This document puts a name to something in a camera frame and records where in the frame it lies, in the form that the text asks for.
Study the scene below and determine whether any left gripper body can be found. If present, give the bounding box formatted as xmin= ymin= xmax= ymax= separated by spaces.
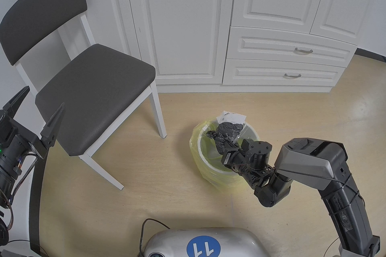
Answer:
xmin=0 ymin=126 xmax=49 ymax=173

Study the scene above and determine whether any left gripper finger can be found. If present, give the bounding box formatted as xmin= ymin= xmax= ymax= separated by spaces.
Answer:
xmin=40 ymin=102 xmax=66 ymax=150
xmin=2 ymin=86 xmax=31 ymax=121

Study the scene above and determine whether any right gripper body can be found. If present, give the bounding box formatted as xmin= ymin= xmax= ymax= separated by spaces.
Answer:
xmin=220 ymin=149 xmax=251 ymax=167

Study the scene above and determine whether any black plastic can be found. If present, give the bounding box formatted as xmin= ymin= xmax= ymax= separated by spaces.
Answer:
xmin=206 ymin=122 xmax=244 ymax=155

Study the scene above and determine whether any yellow plastic bag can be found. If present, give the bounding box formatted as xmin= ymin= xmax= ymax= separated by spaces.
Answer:
xmin=189 ymin=119 xmax=260 ymax=193

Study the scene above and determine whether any white printed wrapper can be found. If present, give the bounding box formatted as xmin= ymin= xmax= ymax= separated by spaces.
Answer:
xmin=218 ymin=111 xmax=247 ymax=124

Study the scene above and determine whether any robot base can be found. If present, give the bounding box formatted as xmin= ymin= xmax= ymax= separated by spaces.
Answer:
xmin=144 ymin=227 xmax=270 ymax=257

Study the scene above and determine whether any white trash bin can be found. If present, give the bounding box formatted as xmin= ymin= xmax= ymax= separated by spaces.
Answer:
xmin=193 ymin=122 xmax=260 ymax=179

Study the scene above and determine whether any grey white chair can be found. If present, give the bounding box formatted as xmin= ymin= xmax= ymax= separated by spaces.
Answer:
xmin=0 ymin=0 xmax=167 ymax=191

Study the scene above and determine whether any white wardrobe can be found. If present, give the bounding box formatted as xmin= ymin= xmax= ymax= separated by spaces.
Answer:
xmin=37 ymin=0 xmax=377 ymax=94

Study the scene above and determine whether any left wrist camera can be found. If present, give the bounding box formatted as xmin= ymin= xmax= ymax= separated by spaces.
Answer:
xmin=0 ymin=109 xmax=19 ymax=157

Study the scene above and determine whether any black cable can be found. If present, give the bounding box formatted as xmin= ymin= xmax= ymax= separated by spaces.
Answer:
xmin=139 ymin=218 xmax=171 ymax=257

